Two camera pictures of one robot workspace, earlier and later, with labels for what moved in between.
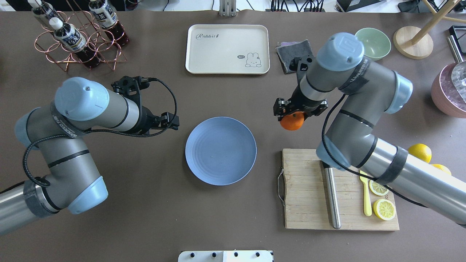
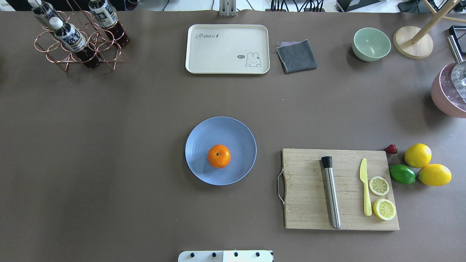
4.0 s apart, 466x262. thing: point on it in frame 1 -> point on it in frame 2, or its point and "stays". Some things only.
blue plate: [221, 151] stays
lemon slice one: [377, 189] stays
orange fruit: [292, 121] -> [219, 156]
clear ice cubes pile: [449, 91] stays
